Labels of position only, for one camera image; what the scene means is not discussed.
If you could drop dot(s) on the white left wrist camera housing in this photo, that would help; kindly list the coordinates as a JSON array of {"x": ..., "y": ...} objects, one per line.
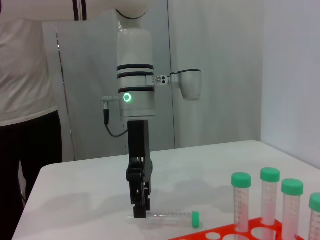
[{"x": 190, "y": 85}]

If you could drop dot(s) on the orange test tube rack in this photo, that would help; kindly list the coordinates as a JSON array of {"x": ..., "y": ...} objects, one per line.
[{"x": 226, "y": 232}]

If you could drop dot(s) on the person in white shirt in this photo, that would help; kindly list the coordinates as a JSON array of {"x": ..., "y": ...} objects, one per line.
[{"x": 25, "y": 75}]

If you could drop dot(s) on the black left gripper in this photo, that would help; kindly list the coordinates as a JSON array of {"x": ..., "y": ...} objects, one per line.
[{"x": 138, "y": 140}]

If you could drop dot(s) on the clear test tube green cap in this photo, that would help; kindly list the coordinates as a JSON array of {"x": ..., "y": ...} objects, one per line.
[
  {"x": 292, "y": 187},
  {"x": 241, "y": 180},
  {"x": 315, "y": 202},
  {"x": 270, "y": 175},
  {"x": 175, "y": 217}
]

